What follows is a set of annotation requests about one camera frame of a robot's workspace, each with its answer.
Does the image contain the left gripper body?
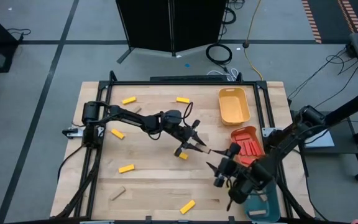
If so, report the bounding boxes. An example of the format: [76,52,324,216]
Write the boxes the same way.
[168,119,202,156]

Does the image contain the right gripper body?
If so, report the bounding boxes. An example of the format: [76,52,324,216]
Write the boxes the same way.
[214,143,251,187]

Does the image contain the orange plastic bin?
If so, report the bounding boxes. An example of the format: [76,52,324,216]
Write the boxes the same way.
[230,125,267,169]

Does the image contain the yellow plastic bin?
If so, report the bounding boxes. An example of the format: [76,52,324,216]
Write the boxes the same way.
[218,86,251,126]

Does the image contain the teal plastic bin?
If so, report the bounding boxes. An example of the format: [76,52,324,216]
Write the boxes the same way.
[244,183,281,223]

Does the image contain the black power strip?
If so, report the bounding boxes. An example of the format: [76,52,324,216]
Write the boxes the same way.
[150,75,228,82]

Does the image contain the white paper sheet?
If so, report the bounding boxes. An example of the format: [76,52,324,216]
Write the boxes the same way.
[309,130,335,149]

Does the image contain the grey side cart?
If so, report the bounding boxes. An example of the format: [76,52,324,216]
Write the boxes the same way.
[290,110,358,183]

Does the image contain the black folding partition screen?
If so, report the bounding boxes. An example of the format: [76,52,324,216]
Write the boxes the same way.
[115,0,230,65]

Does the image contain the black aluminium table frame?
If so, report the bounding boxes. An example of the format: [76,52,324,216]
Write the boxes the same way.
[50,70,318,224]

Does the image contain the white cable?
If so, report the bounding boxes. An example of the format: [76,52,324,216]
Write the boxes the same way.
[206,68,239,82]

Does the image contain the coiled black cable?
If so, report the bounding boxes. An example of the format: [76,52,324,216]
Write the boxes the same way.
[221,6,237,25]
[205,43,233,65]

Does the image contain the black floor cable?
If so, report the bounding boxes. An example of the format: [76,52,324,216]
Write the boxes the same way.
[287,46,358,100]

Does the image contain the yellow extension cable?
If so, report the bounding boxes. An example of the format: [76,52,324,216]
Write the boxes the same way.
[243,0,264,81]

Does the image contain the black camera stand beam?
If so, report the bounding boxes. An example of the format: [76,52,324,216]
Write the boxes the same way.
[321,88,358,142]

